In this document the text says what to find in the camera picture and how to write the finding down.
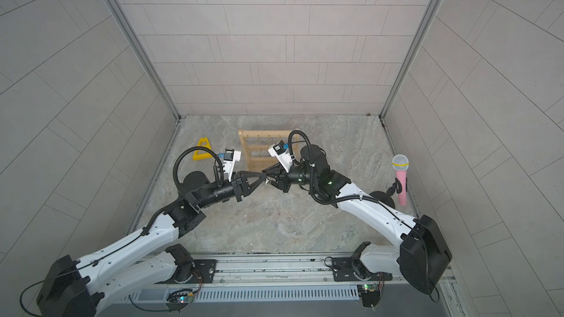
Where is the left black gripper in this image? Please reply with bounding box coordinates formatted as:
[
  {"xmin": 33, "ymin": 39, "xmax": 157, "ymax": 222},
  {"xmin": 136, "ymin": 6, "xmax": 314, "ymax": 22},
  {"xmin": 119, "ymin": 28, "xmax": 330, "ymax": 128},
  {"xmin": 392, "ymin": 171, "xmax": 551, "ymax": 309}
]
[{"xmin": 195, "ymin": 172, "xmax": 265, "ymax": 210}]

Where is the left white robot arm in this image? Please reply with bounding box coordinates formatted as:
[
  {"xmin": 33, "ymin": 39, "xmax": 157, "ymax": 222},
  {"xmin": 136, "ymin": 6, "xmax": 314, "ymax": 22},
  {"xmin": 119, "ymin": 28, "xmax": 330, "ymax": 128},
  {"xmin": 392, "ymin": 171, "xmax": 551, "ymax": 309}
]
[{"xmin": 36, "ymin": 146, "xmax": 267, "ymax": 316}]

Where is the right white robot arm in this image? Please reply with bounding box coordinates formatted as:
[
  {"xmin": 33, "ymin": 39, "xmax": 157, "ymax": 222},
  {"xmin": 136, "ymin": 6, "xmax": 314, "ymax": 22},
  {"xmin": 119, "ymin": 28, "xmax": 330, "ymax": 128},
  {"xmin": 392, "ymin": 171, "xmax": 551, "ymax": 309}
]
[{"xmin": 264, "ymin": 130, "xmax": 452, "ymax": 296}]

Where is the wooden jewelry display stand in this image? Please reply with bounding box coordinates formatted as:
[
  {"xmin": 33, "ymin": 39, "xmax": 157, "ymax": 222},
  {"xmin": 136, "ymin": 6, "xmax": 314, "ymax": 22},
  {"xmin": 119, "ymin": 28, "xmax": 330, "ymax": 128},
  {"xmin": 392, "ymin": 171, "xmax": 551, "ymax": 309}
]
[{"xmin": 239, "ymin": 130, "xmax": 290, "ymax": 173}]

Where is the yellow triangular plastic piece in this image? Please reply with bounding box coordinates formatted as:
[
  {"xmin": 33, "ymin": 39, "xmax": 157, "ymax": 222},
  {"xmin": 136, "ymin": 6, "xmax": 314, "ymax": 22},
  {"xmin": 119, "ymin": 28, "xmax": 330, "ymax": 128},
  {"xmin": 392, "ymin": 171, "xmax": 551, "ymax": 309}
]
[{"xmin": 192, "ymin": 137, "xmax": 213, "ymax": 161}]

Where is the white ventilation grille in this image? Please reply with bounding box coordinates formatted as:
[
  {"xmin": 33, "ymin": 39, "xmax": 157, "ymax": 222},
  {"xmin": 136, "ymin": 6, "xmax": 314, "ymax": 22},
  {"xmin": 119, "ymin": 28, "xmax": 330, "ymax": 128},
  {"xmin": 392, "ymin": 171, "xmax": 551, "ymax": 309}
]
[{"xmin": 131, "ymin": 284, "xmax": 360, "ymax": 304}]

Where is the pink toy microphone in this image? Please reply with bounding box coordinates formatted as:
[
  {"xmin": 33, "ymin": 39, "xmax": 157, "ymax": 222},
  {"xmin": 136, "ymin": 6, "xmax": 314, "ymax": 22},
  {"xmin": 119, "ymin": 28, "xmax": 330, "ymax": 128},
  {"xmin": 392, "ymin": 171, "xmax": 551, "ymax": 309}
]
[{"xmin": 392, "ymin": 154, "xmax": 410, "ymax": 206}]

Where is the left green circuit board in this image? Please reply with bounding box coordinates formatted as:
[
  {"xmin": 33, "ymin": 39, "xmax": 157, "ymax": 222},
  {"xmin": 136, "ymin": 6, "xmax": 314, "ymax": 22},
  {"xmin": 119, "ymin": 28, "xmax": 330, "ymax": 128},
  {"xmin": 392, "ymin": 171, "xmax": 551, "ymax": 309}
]
[{"xmin": 165, "ymin": 289, "xmax": 196, "ymax": 313}]

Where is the green circuit board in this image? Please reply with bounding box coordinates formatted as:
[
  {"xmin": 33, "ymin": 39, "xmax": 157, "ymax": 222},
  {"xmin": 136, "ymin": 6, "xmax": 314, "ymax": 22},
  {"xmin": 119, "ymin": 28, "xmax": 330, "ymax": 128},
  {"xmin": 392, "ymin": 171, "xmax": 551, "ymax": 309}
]
[
  {"xmin": 165, "ymin": 289, "xmax": 196, "ymax": 313},
  {"xmin": 357, "ymin": 284, "xmax": 382, "ymax": 310}
]

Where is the right green circuit board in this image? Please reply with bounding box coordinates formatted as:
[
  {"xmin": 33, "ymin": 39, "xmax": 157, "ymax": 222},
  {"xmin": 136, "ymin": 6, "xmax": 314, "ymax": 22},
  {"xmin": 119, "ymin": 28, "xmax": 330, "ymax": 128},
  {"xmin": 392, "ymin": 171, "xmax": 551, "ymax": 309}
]
[{"xmin": 357, "ymin": 284, "xmax": 382, "ymax": 310}]

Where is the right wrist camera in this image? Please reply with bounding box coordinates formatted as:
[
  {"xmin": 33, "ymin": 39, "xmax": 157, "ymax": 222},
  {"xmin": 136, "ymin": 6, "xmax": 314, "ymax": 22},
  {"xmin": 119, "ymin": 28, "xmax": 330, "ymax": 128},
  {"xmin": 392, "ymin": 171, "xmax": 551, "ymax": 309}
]
[{"xmin": 268, "ymin": 140, "xmax": 294, "ymax": 173}]

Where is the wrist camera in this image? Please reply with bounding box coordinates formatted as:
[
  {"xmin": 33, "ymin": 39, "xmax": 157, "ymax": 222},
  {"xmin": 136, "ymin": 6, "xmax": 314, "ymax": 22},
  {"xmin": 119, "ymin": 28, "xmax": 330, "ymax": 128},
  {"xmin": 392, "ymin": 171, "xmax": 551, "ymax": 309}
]
[
  {"xmin": 268, "ymin": 140, "xmax": 294, "ymax": 173},
  {"xmin": 218, "ymin": 149, "xmax": 242, "ymax": 182}
]

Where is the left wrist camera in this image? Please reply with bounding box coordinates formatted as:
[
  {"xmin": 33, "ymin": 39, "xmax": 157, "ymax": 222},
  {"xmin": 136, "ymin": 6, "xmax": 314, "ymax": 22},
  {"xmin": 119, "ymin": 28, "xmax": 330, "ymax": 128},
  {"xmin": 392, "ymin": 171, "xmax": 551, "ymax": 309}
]
[{"xmin": 218, "ymin": 149, "xmax": 242, "ymax": 182}]

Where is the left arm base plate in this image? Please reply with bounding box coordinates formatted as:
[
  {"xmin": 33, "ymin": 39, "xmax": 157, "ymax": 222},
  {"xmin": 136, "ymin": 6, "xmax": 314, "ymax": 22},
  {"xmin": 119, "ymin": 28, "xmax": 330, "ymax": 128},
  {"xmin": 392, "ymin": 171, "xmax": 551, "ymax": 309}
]
[{"xmin": 165, "ymin": 259, "xmax": 217, "ymax": 284}]

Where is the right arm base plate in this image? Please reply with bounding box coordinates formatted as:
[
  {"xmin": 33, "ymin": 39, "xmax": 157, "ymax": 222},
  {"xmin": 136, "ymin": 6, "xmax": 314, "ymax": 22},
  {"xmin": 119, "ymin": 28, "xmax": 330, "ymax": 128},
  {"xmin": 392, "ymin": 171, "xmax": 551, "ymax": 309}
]
[{"xmin": 324, "ymin": 256, "xmax": 393, "ymax": 282}]

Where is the aluminium mounting rail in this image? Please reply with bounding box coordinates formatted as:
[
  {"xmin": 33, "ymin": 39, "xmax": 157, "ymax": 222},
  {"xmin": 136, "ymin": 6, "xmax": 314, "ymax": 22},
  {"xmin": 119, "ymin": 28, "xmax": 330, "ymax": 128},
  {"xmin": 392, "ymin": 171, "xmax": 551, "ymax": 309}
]
[{"xmin": 105, "ymin": 252, "xmax": 455, "ymax": 289}]

